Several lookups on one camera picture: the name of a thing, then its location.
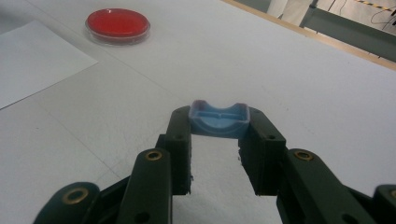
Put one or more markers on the small blue stamp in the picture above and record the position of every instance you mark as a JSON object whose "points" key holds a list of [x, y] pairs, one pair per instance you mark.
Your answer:
{"points": [[218, 123]]}

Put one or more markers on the yellow black hazard tape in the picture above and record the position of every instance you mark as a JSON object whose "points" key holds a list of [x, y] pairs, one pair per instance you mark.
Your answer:
{"points": [[370, 3]]}

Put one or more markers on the large white table cover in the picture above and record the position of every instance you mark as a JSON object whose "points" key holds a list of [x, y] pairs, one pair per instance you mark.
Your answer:
{"points": [[280, 84]]}

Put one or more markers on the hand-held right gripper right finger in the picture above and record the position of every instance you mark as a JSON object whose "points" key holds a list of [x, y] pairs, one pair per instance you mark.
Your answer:
{"points": [[261, 155]]}

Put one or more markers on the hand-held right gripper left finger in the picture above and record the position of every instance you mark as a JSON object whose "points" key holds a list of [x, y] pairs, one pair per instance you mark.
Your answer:
{"points": [[180, 149]]}

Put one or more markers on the white paper sheet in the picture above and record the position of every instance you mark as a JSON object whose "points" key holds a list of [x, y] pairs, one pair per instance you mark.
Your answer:
{"points": [[34, 65]]}

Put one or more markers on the red petri dish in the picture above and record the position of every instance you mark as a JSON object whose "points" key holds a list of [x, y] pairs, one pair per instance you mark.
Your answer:
{"points": [[117, 23]]}

